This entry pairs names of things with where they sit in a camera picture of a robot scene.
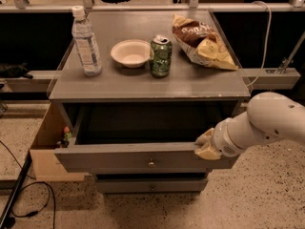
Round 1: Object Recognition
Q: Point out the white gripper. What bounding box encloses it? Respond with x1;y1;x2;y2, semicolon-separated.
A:
194;116;251;160

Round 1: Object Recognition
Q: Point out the grey top drawer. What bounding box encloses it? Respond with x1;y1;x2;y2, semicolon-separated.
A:
55;103;236;175

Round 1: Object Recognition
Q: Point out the grey drawer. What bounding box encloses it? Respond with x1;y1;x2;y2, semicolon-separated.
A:
96;177;208;194
55;103;236;175

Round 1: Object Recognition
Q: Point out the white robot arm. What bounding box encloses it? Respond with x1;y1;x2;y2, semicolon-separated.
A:
194;92;305;160

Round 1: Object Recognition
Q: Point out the grey drawer cabinet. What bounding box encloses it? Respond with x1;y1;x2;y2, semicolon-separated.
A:
50;10;250;181

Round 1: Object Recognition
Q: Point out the grey bottom drawer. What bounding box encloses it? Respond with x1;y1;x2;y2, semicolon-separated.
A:
96;177;208;194

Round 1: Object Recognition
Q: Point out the brown yellow chip bag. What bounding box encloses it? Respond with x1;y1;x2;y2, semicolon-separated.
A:
172;15;238;71

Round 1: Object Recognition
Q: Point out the green soda can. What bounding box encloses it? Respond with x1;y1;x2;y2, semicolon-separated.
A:
150;34;173;77

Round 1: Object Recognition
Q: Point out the white paper bowl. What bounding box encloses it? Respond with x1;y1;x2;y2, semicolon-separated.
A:
111;39;151;69

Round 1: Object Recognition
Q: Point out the small green toy in box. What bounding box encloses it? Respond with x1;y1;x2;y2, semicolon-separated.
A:
57;126;71;148

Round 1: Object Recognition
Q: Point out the cardboard box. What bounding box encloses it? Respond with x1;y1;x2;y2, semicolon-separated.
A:
30;104;86;181

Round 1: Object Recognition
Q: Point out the clear plastic water bottle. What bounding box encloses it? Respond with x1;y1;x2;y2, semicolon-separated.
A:
71;6;102;77

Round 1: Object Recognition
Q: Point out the black object on ledge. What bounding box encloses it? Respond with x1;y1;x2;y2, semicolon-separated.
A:
0;62;33;79

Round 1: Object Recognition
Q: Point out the white hanging cable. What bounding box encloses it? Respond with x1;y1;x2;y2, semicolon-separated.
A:
245;0;274;88

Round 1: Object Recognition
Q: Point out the black floor cable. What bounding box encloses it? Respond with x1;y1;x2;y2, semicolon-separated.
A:
0;139;57;229

